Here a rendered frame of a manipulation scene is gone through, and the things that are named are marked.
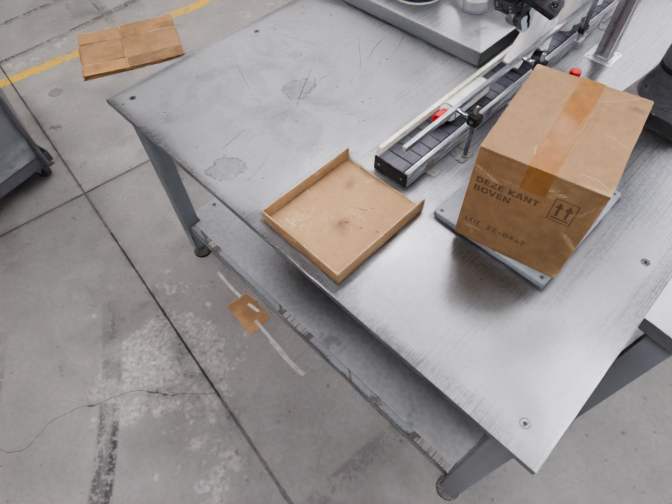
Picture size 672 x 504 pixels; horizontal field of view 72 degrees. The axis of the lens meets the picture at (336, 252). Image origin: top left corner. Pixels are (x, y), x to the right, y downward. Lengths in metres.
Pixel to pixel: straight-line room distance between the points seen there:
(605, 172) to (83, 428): 1.82
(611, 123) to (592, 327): 0.41
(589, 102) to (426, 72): 0.64
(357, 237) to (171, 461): 1.11
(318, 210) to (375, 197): 0.15
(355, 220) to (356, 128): 0.34
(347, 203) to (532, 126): 0.46
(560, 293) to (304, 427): 1.04
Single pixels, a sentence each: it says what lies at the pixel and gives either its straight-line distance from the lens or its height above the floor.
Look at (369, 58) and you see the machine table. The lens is 1.65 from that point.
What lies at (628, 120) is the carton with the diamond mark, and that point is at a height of 1.12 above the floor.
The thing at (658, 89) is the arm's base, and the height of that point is 0.92.
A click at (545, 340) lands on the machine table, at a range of 1.06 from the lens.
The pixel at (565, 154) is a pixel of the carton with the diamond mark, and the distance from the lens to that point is 0.96.
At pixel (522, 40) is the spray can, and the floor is 0.97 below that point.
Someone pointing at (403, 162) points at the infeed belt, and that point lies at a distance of 1.21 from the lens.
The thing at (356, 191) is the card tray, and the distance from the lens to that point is 1.20.
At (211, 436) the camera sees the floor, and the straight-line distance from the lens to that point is 1.84.
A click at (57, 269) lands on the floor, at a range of 2.43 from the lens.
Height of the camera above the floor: 1.73
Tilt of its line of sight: 56 degrees down
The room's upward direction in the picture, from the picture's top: 3 degrees counter-clockwise
